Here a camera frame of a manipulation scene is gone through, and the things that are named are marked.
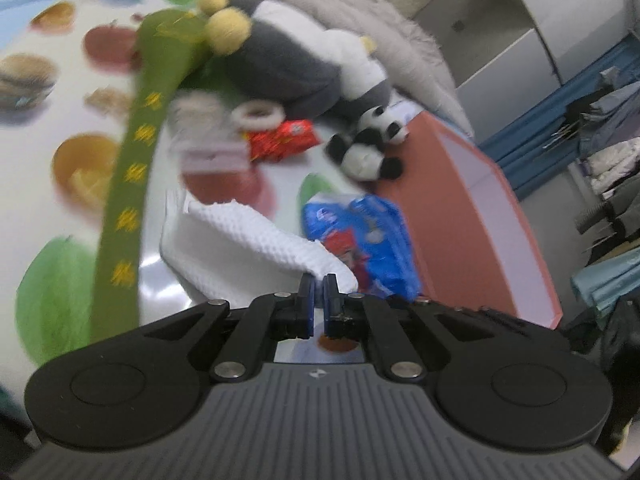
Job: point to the orange cardboard box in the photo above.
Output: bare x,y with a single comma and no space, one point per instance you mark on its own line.
440,200

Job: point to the clear plastic packet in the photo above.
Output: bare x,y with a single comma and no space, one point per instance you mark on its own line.
205,155

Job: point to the red snack packet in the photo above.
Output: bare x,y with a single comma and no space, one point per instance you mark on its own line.
280,140

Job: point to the grey striped sweater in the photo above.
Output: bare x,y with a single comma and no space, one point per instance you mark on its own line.
625,205

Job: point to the blue curtain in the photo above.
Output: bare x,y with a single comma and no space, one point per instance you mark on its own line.
525,145

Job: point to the green massage hammer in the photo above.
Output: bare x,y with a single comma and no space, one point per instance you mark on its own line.
125,210

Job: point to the white puffer jacket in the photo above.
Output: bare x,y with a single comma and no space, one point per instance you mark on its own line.
615,160

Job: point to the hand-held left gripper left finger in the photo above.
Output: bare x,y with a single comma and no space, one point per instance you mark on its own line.
306,302

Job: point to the grey penguin plush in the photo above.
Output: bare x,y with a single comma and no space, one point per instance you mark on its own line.
290,65

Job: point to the grey duvet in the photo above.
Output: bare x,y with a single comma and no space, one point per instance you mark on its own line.
400,45

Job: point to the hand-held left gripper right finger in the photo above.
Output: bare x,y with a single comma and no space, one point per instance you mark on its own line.
330,302

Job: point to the grey wardrobe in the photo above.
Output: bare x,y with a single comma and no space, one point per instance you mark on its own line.
500,10

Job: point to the blue snack packet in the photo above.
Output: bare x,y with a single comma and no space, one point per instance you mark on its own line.
380,240

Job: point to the panda plush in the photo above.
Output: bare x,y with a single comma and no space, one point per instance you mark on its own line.
365,160

